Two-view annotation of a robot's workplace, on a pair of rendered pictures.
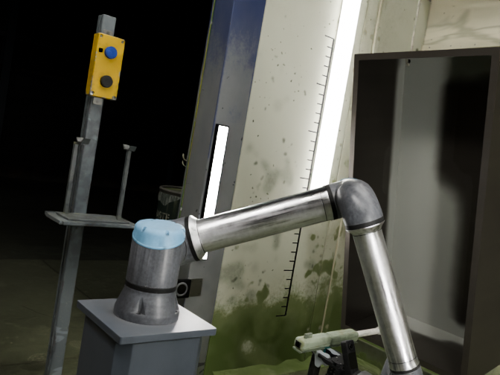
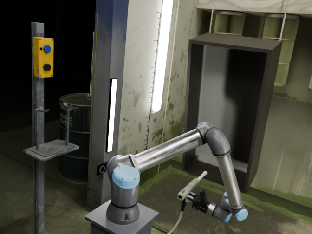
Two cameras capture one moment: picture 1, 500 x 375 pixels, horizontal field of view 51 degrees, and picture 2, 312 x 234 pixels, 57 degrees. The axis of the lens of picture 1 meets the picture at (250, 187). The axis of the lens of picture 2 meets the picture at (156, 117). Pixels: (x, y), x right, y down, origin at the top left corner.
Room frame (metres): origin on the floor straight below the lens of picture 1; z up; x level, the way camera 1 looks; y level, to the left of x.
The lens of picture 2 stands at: (0.13, 0.62, 1.65)
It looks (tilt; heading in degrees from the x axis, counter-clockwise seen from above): 16 degrees down; 340
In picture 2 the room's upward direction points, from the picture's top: 6 degrees clockwise
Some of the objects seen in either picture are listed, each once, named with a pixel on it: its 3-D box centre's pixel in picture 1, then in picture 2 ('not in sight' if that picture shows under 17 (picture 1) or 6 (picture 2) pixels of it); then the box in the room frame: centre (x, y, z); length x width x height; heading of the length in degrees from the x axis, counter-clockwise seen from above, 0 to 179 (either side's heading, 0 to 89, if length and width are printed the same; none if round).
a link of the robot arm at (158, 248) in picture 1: (156, 251); (125, 184); (1.53, 0.24, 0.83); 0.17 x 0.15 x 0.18; 178
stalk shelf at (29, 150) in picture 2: (91, 219); (51, 149); (2.17, 0.63, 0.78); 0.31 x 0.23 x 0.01; 129
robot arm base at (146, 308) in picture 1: (149, 297); (123, 206); (1.53, 0.24, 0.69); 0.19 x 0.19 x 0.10
